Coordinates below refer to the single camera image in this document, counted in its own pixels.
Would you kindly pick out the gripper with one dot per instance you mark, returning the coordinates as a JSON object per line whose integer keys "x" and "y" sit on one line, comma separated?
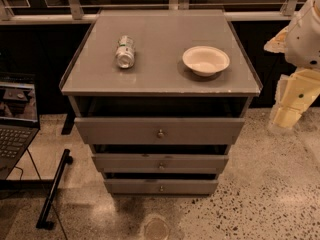
{"x": 304, "y": 40}

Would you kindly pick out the grey top drawer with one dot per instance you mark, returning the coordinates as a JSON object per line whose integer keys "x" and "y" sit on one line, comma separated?
{"x": 159, "y": 131}

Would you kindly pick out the grey drawer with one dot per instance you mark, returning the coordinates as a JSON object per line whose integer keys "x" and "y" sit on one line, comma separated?
{"x": 160, "y": 163}
{"x": 161, "y": 186}
{"x": 159, "y": 131}

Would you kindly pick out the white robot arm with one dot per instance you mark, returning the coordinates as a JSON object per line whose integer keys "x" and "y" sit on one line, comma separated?
{"x": 299, "y": 41}

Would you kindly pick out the grey drawer cabinet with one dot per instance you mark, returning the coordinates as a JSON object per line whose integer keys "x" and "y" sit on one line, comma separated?
{"x": 159, "y": 84}

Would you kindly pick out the grey middle drawer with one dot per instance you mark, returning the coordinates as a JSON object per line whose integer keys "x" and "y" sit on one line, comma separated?
{"x": 160, "y": 163}

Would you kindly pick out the grey bottom drawer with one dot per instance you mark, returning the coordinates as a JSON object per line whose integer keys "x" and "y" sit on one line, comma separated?
{"x": 161, "y": 186}

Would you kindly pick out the white paper bowl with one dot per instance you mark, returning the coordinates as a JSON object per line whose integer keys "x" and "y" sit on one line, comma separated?
{"x": 205, "y": 61}

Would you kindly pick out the crushed silver can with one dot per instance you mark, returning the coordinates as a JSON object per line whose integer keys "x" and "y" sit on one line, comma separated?
{"x": 125, "y": 53}

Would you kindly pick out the metal window railing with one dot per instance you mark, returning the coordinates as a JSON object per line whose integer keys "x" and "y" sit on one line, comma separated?
{"x": 34, "y": 12}

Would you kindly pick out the black laptop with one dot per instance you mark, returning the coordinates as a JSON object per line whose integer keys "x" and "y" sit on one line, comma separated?
{"x": 19, "y": 119}

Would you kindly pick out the black table leg stand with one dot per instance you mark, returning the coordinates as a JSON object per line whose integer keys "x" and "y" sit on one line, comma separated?
{"x": 42, "y": 222}

